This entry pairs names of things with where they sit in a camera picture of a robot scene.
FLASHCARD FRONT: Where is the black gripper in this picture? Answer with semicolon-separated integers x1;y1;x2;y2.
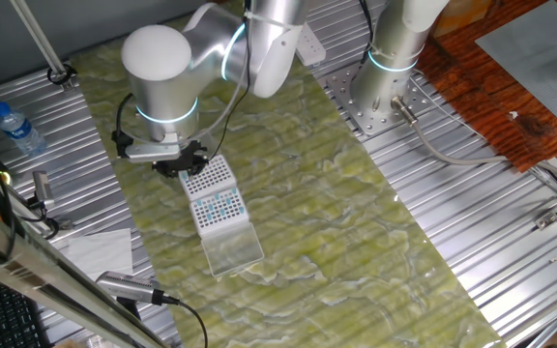
151;139;210;180

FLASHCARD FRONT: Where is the far white pipette tip box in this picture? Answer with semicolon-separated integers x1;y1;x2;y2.
190;186;266;278

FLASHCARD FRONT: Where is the white paper sheet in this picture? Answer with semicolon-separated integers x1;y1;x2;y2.
60;227;134;282

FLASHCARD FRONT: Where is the green marble pattern mat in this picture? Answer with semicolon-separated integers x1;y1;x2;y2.
68;4;507;348

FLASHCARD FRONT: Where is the clear water bottle blue cap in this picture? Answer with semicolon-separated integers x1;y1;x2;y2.
0;101;47;157

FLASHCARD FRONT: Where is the white power strip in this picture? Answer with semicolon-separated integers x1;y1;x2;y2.
295;22;328;68

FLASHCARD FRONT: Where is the aluminium pole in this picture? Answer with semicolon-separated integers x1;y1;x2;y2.
10;0;74;93

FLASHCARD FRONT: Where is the reddish brown board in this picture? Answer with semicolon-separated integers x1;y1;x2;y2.
416;0;557;174

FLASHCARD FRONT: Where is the grey pad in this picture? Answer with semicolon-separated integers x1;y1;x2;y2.
474;0;557;125

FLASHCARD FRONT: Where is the black camera cable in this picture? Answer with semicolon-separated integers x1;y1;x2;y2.
150;288;210;348

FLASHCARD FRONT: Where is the silver camera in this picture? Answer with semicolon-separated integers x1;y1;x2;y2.
95;270;163;305

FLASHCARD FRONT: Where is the grey camera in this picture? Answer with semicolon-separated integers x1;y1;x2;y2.
31;169;56;210

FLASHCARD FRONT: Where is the black camera clamp mount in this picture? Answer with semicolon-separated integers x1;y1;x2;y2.
15;192;74;241

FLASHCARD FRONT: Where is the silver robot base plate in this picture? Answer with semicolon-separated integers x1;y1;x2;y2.
324;62;435;137

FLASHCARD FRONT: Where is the aluminium frame bar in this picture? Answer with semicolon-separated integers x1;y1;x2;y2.
0;195;169;348

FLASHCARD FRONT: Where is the thick grey cable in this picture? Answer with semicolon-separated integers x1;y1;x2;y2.
391;95;557;195

